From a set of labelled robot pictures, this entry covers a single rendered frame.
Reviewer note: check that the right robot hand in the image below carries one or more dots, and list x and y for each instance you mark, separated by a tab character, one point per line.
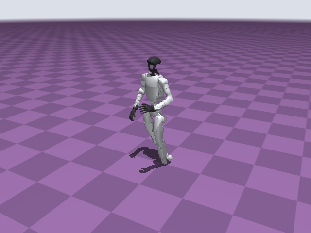
133	112

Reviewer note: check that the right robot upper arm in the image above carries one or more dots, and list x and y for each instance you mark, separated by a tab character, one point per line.
142	89

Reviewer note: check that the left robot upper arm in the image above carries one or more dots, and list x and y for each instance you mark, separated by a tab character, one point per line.
164	84

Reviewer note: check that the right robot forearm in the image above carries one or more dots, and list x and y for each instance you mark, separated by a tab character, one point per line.
138	99

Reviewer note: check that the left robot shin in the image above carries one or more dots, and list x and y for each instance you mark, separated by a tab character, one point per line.
162	152

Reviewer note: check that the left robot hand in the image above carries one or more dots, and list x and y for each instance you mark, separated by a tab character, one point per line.
147	108

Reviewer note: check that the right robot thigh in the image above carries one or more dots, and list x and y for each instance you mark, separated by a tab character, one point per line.
149	124

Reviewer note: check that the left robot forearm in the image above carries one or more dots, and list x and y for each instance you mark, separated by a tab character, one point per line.
164	103

